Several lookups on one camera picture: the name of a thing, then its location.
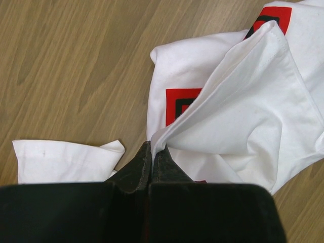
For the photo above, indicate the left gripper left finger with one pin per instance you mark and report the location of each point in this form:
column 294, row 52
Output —
column 111, row 211

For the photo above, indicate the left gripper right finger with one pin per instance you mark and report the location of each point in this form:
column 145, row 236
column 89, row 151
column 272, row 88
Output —
column 181, row 210

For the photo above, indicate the white t shirt red print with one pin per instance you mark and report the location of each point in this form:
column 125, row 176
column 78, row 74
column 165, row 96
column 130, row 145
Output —
column 236, row 107

